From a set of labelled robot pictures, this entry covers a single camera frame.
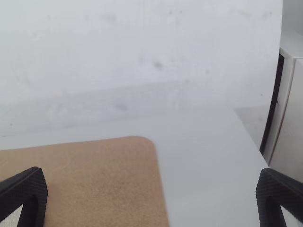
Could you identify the white backdrop board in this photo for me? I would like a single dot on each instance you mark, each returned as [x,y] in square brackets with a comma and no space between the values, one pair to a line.
[118,47]

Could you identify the white cabinet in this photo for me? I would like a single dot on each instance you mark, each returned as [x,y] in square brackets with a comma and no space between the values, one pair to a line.
[287,106]

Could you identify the cork mat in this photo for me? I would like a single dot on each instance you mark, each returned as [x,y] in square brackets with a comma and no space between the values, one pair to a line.
[99,184]

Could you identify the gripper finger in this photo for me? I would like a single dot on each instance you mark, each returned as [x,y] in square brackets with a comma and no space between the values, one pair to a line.
[266,189]
[35,184]

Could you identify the pale towel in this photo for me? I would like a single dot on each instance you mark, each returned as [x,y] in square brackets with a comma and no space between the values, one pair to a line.
[9,218]

